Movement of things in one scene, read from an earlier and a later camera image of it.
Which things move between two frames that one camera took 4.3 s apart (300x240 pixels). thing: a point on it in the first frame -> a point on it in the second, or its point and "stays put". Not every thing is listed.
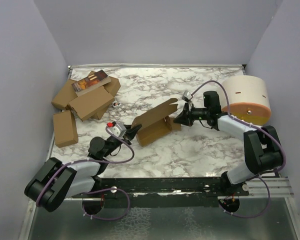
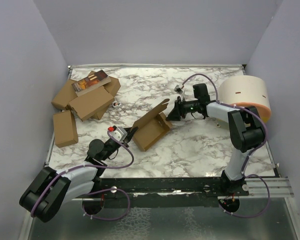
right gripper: [186, 117] -> [178, 111]
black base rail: [198, 192] stays put
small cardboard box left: [65, 128] stays put
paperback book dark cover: [96, 80] stays put
